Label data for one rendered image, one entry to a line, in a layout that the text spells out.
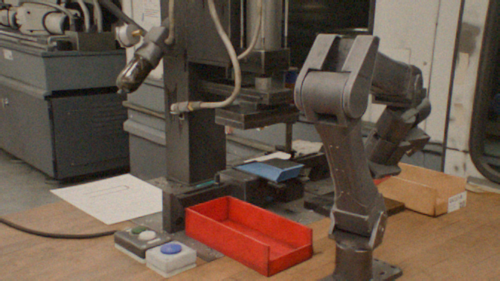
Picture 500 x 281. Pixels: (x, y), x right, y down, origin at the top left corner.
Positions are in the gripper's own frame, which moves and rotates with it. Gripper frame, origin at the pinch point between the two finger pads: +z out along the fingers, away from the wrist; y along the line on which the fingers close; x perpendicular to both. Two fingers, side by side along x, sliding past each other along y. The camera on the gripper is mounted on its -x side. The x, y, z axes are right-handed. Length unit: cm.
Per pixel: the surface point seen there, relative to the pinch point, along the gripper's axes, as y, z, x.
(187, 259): 1.3, 12.9, 34.6
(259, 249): -5.0, 6.0, 25.0
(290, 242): -2.4, 10.4, 13.8
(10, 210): 220, 237, -14
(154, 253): 5.3, 14.3, 39.2
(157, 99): 156, 99, -51
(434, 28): 41, -12, -58
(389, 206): 0.2, 9.5, -17.2
